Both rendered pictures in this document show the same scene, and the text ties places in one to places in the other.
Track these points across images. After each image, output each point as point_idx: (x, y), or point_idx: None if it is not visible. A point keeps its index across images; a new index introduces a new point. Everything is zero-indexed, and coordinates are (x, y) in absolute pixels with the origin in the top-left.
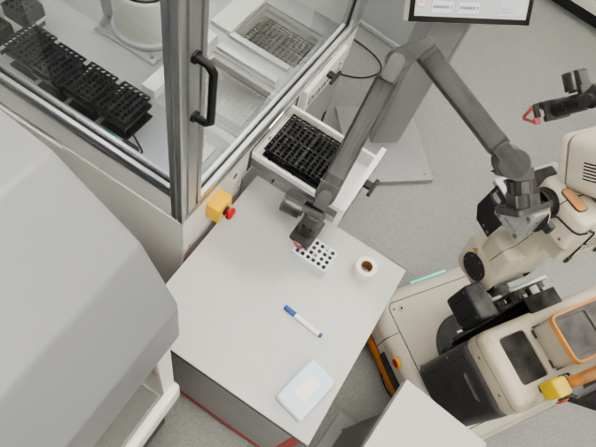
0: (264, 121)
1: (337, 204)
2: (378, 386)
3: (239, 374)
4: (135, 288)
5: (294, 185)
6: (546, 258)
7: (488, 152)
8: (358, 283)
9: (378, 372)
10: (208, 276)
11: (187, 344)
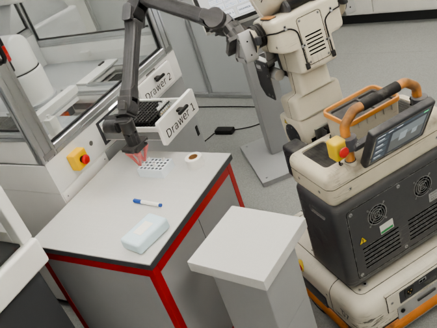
0: (99, 102)
1: None
2: (314, 312)
3: (98, 245)
4: None
5: None
6: (340, 99)
7: (203, 24)
8: (192, 172)
9: (312, 302)
10: (81, 205)
11: (63, 242)
